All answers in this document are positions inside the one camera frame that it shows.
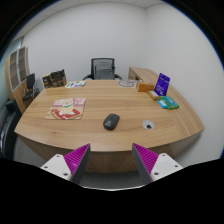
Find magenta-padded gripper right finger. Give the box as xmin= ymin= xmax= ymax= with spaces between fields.
xmin=131 ymin=143 xmax=184 ymax=185

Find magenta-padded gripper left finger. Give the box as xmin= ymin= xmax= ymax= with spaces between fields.
xmin=40 ymin=143 xmax=92 ymax=186

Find black computer mouse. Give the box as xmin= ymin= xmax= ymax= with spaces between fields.
xmin=102 ymin=113 xmax=121 ymax=131

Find cartoon print mouse pad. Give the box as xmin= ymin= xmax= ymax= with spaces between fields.
xmin=45 ymin=97 xmax=87 ymax=121

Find small blue box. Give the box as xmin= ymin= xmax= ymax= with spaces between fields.
xmin=157 ymin=98 xmax=169 ymax=110

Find green flat box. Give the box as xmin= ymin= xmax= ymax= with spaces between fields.
xmin=161 ymin=95 xmax=180 ymax=110

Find flat yellow box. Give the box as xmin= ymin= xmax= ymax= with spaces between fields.
xmin=147 ymin=90 xmax=162 ymax=101

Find orange-brown box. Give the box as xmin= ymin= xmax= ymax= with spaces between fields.
xmin=136 ymin=81 xmax=156 ymax=93

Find black armchair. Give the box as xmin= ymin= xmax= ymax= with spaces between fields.
xmin=0 ymin=99 xmax=23 ymax=160

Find white printed leaflet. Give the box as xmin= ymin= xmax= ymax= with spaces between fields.
xmin=64 ymin=80 xmax=87 ymax=89

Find purple upright card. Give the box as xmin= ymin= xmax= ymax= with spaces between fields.
xmin=153 ymin=72 xmax=171 ymax=97

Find large brown cardboard box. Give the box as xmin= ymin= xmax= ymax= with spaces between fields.
xmin=51 ymin=75 xmax=68 ymax=88

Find small brown cardboard box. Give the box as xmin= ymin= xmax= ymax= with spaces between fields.
xmin=41 ymin=73 xmax=53 ymax=89

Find small black chair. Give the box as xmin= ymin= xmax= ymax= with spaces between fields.
xmin=22 ymin=72 xmax=41 ymax=102

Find wooden side desk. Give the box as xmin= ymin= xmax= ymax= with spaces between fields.
xmin=128 ymin=66 xmax=162 ymax=84

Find black open box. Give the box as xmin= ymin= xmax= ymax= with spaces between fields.
xmin=50 ymin=69 xmax=66 ymax=80

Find grey mesh office chair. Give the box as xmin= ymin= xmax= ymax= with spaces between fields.
xmin=82 ymin=57 xmax=123 ymax=81

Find wooden shelf cabinet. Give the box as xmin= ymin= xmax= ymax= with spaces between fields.
xmin=4 ymin=45 xmax=34 ymax=113

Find grey desk cable grommet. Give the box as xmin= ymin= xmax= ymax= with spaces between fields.
xmin=142 ymin=119 xmax=155 ymax=131

